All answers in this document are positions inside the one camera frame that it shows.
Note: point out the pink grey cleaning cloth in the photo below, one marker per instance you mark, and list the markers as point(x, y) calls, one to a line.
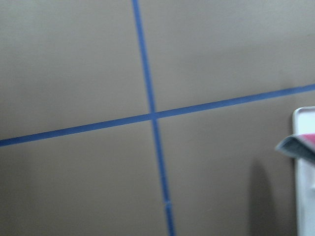
point(298, 146)

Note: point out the white rectangular tray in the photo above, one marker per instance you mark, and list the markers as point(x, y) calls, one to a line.
point(303, 121)

